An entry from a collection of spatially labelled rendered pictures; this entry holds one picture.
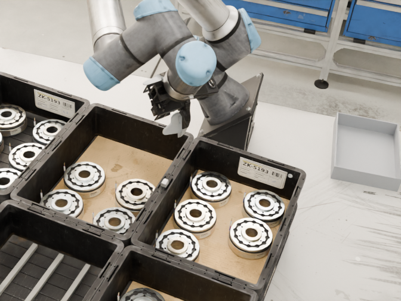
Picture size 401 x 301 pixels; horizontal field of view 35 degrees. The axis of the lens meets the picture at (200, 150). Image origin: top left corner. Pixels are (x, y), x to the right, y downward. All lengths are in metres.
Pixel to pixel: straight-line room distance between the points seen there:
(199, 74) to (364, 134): 1.06
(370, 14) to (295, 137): 1.42
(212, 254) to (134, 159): 0.37
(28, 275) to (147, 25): 0.61
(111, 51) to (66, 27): 2.60
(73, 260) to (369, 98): 2.41
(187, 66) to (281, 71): 2.47
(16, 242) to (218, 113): 0.68
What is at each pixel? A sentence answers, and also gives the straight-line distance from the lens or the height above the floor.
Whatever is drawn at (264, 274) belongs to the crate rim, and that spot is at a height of 0.93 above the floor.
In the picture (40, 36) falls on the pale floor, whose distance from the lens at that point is 3.77.
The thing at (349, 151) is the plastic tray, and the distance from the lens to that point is 2.06.
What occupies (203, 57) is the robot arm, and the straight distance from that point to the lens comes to 1.19.
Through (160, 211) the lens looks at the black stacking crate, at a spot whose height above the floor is 0.90.
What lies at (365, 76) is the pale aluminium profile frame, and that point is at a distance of 3.54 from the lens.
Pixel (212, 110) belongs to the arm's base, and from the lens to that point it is 1.84.
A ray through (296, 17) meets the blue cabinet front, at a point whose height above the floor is 0.37.
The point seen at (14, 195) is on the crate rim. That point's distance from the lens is 1.49.
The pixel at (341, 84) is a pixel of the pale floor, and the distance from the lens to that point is 3.63.
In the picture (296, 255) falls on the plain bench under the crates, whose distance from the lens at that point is 1.71.
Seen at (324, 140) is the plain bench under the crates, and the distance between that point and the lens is 2.08.
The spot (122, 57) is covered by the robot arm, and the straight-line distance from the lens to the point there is 1.25.
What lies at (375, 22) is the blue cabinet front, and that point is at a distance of 3.39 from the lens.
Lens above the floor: 1.99
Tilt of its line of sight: 41 degrees down
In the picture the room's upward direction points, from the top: 7 degrees clockwise
